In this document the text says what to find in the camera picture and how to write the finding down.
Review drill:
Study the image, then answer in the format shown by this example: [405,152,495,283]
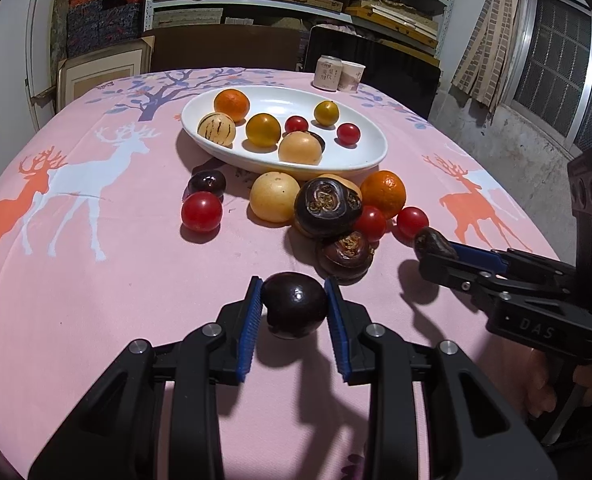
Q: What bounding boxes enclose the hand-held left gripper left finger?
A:
[28,275,264,480]

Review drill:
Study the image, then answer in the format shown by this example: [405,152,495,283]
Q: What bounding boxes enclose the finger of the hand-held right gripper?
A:
[418,254,574,312]
[448,241,577,288]

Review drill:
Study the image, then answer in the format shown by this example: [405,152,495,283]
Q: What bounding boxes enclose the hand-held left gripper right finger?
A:
[324,277,559,480]

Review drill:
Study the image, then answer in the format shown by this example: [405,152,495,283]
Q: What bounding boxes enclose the dark water chestnut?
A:
[414,227,458,261]

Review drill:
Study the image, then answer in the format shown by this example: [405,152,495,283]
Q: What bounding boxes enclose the dark plum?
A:
[261,272,328,339]
[187,170,227,196]

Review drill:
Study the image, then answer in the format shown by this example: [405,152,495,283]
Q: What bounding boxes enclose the small mangosteen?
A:
[317,231,374,281]

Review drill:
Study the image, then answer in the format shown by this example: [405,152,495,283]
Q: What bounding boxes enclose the mandarin orange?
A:
[213,88,251,123]
[360,170,407,219]

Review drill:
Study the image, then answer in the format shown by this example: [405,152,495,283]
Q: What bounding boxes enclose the large mangosteen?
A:
[293,176,363,238]

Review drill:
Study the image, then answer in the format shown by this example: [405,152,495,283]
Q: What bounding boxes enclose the pale yellow round fruit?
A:
[249,171,302,223]

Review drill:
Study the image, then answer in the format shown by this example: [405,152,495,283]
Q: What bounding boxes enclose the tan round fruit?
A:
[318,173,363,196]

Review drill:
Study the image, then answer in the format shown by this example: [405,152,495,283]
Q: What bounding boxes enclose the striped pepino melon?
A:
[278,131,323,166]
[197,112,237,148]

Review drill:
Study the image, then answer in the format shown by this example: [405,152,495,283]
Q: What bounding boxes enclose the yellow tomato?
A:
[245,113,282,147]
[313,100,340,126]

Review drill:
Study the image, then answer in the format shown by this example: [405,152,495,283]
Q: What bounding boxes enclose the white oval plate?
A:
[181,85,388,175]

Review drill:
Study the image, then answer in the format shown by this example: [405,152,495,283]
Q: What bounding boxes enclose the person's right hand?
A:
[518,345,592,418]

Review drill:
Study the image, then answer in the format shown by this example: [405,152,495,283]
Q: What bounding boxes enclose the pink deer print tablecloth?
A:
[0,67,562,480]

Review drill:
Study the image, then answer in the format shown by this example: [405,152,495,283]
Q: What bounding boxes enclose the grilled window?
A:
[496,0,592,153]

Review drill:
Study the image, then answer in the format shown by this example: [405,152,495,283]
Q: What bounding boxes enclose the paper cup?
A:
[338,60,366,93]

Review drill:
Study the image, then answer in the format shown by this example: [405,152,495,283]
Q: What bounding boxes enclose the hanging brick-pattern strips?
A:
[451,0,527,111]

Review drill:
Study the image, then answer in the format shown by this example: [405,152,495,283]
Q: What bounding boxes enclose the drink can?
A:
[313,55,344,90]

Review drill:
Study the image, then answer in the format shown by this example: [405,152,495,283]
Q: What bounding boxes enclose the stack of yellow flat boxes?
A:
[343,0,439,51]

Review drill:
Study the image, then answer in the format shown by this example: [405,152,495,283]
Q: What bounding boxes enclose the wooden framed panel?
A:
[56,35,156,113]

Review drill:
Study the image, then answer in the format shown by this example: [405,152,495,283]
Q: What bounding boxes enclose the stack of dark blue boxes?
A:
[66,0,144,58]

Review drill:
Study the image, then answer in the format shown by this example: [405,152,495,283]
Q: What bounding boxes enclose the white metal shelf rack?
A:
[143,0,462,61]

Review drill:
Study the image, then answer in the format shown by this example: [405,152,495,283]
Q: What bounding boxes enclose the white leaning plank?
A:
[23,0,59,131]

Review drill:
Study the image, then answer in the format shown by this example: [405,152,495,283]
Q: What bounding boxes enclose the grey marbled slab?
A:
[50,0,74,66]

